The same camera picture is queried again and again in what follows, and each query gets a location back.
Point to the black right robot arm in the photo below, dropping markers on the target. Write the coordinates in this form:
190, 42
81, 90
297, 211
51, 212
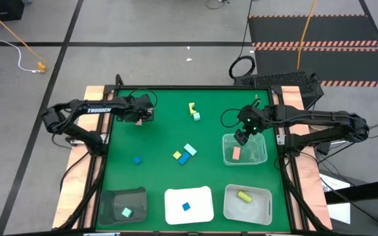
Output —
323, 118

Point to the yellow cube block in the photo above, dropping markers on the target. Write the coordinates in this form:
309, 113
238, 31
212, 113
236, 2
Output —
176, 155

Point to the white tray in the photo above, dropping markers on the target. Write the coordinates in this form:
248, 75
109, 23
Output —
202, 200

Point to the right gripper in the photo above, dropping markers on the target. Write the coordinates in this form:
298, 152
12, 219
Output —
253, 118

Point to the black striped-edge floor mat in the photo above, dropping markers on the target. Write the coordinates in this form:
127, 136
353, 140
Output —
340, 64
333, 29

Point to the wooden side board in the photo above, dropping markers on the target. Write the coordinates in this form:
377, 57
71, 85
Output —
312, 190
71, 196

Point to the black bar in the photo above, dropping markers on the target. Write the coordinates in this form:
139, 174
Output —
366, 190

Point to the black perforated computer tower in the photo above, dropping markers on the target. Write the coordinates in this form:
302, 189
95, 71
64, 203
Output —
284, 80

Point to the pink cube block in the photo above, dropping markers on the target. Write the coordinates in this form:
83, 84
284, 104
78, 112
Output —
138, 123

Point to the mint cube block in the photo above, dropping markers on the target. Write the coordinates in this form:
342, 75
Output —
196, 116
127, 212

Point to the yellow arch block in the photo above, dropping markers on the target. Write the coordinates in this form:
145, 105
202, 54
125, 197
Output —
191, 111

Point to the pink rectangular block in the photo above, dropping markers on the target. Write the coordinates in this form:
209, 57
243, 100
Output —
236, 153

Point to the yellow cylinder block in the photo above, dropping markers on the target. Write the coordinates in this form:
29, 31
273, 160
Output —
244, 196

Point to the white box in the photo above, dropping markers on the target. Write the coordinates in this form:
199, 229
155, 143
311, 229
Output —
340, 209

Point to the mint rectangular block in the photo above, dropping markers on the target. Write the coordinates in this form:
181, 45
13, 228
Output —
190, 149

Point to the dark transparent bin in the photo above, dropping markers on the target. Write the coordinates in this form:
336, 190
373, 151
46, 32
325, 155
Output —
136, 200

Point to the black power adapter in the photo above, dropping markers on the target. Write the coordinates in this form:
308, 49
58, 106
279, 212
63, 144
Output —
323, 147

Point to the blue rectangular block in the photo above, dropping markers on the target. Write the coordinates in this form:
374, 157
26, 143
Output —
184, 158

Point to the clear plastic container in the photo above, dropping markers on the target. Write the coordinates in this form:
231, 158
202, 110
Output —
254, 154

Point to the white plastic bin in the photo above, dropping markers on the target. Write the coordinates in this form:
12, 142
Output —
248, 213

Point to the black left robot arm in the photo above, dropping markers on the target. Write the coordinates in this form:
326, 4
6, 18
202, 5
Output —
77, 106

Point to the blue cube block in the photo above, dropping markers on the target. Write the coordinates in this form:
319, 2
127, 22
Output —
137, 160
186, 206

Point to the black box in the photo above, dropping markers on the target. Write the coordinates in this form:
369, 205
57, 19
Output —
5, 10

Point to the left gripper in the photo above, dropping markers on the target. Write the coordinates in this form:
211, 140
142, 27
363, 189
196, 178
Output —
139, 109

